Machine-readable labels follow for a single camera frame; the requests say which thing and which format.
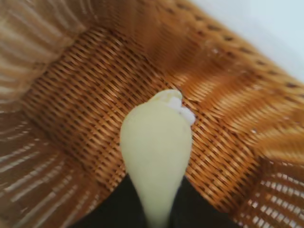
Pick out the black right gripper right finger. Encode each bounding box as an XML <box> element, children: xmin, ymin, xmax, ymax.
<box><xmin>169</xmin><ymin>177</ymin><xmax>238</xmax><ymax>228</ymax></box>

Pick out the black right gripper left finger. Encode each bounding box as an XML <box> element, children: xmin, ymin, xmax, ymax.
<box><xmin>68</xmin><ymin>174</ymin><xmax>149</xmax><ymax>228</ymax></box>

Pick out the pale yellow egg yolk pastry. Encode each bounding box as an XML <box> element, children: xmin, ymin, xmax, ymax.
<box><xmin>119</xmin><ymin>88</ymin><xmax>196</xmax><ymax>228</ymax></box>

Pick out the brown woven wicker basket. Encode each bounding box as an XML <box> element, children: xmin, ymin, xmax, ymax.
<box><xmin>0</xmin><ymin>0</ymin><xmax>304</xmax><ymax>228</ymax></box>

